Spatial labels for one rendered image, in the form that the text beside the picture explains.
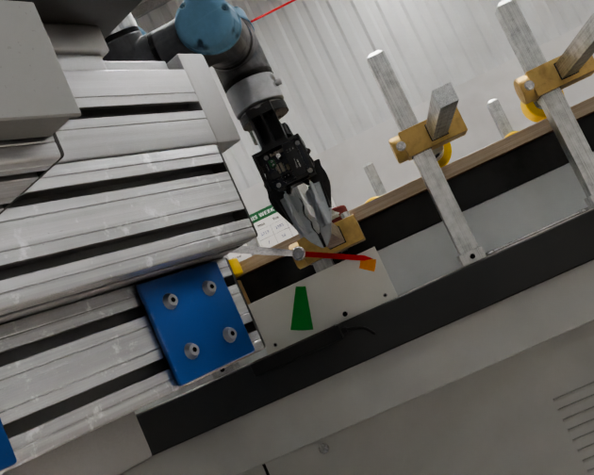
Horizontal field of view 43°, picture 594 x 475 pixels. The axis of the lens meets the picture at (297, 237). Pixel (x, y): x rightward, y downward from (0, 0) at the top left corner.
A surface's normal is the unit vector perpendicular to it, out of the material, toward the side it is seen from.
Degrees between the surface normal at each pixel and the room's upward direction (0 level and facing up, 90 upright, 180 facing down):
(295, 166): 90
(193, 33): 90
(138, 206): 90
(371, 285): 90
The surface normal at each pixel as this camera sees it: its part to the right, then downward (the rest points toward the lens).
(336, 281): -0.14, -0.05
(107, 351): 0.69, -0.38
